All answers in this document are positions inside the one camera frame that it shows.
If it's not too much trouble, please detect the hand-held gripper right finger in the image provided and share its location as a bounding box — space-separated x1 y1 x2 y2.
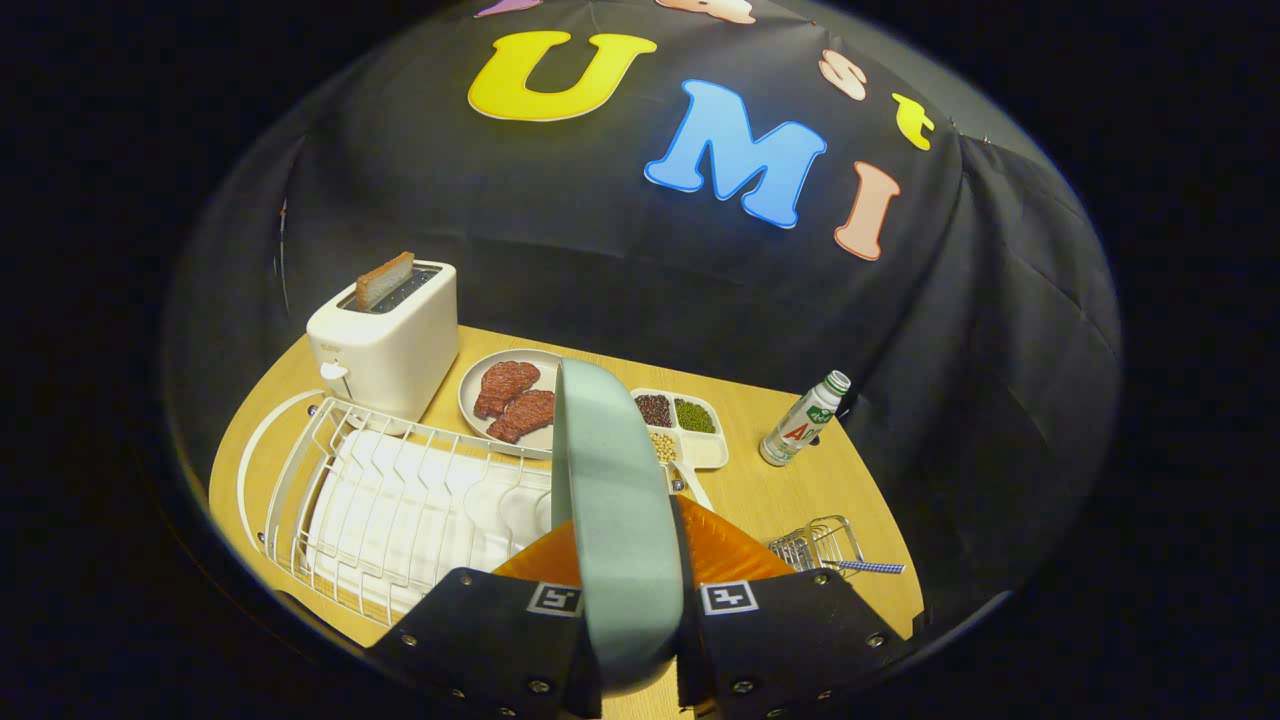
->
672 495 911 720

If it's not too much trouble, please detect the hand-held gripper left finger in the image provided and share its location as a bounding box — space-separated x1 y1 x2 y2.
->
365 520 606 720

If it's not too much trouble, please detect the metal wire basket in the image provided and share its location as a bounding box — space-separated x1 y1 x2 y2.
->
768 514 867 576

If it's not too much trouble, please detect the white wire dish rack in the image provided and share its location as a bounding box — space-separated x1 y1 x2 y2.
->
237 388 561 629

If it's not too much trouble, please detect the pale green plate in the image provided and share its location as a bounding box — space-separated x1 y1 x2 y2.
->
550 358 686 696

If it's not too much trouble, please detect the white divided dish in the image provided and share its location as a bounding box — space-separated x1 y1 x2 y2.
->
630 387 730 511

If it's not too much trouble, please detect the beige round plate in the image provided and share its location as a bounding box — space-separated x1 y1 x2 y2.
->
458 348 566 461

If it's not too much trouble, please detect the white drink bottle green cap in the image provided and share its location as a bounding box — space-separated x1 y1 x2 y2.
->
758 370 852 468

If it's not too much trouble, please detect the red steak piece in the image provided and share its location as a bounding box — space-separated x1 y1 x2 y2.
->
473 360 542 420
486 390 556 445

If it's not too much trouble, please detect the white toaster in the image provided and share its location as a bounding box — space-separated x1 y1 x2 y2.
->
306 260 460 436

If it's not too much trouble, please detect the toast slice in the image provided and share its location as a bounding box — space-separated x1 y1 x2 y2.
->
355 251 416 311

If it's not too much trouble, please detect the black backdrop cloth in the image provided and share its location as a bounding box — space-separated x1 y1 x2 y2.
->
165 0 1121 641

